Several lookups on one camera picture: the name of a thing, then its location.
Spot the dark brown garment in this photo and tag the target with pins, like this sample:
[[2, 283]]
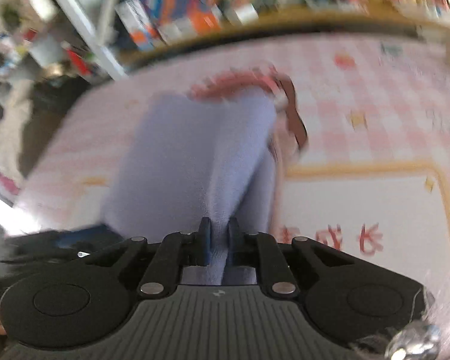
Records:
[[50, 104]]

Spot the orange and white box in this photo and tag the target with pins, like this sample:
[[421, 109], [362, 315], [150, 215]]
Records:
[[191, 26]]

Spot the white jacket on chair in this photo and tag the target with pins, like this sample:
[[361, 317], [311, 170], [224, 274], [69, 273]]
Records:
[[18, 111]]

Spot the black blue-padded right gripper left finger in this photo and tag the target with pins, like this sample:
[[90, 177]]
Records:
[[164, 272]]

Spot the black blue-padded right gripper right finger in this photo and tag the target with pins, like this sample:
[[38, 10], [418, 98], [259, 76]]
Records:
[[261, 252]]

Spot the wooden bookshelf with white frame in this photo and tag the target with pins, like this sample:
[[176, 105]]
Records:
[[96, 21]]

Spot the purple and mauve knit sweater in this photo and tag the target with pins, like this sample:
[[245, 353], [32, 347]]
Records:
[[220, 152]]

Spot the white blue toothpaste box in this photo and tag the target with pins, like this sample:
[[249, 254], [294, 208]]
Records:
[[136, 30]]

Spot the pink checkered table mat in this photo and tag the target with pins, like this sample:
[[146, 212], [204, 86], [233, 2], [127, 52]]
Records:
[[374, 180]]

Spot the white power adapter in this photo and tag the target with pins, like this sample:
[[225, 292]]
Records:
[[241, 15]]

